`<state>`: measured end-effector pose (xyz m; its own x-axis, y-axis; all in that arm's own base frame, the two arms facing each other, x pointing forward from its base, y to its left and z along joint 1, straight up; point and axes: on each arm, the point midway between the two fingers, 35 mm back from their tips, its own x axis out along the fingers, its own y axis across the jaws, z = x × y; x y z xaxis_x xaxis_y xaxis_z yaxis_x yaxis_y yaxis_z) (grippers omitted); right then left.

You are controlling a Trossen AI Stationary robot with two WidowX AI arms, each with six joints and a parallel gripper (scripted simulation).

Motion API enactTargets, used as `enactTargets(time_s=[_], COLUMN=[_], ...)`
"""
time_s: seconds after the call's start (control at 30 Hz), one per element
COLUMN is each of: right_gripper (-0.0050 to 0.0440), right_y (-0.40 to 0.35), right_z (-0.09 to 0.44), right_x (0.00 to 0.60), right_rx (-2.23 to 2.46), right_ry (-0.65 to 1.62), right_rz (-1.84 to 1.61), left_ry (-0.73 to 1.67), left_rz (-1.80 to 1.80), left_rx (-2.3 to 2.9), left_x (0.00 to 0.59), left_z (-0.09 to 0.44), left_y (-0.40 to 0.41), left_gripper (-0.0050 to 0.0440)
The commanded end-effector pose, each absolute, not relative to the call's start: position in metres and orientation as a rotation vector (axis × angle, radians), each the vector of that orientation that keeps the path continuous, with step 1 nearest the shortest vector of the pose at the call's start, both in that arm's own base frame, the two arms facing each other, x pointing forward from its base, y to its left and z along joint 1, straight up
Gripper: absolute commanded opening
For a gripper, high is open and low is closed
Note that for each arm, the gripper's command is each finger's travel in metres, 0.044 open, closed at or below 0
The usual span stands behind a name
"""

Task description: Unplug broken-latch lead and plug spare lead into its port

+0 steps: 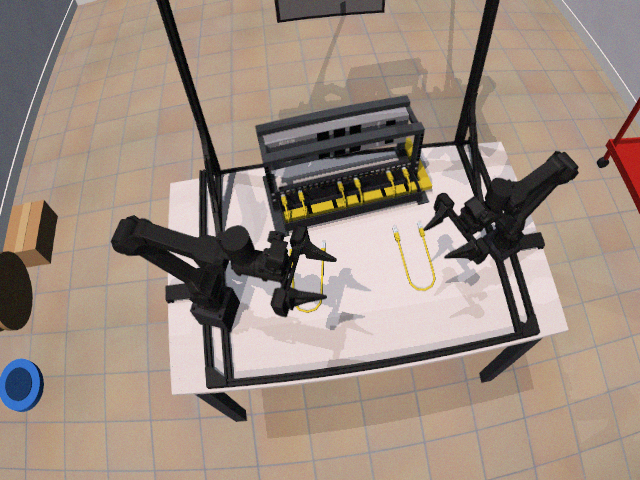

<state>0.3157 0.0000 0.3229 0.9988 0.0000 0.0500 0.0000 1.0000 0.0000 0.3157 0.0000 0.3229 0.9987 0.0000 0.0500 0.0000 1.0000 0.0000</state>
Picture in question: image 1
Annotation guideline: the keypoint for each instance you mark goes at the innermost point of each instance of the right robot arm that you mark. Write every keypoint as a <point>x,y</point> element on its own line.
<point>203,250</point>

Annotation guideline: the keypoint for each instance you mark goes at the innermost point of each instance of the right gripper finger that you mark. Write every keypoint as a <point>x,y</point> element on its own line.
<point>313,252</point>
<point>304,297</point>

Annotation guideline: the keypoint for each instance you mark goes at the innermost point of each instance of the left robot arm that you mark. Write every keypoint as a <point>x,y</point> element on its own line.
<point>510,226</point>

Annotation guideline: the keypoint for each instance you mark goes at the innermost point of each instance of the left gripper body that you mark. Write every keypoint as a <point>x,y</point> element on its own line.
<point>466,223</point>

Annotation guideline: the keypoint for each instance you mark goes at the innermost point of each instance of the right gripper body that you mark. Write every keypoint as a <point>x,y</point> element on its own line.
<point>279,299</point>

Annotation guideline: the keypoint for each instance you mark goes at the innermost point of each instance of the black rack frame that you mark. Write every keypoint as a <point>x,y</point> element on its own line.
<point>282,137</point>

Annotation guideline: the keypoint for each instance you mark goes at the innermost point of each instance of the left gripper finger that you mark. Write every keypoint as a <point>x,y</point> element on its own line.
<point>438,218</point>
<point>467,251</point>

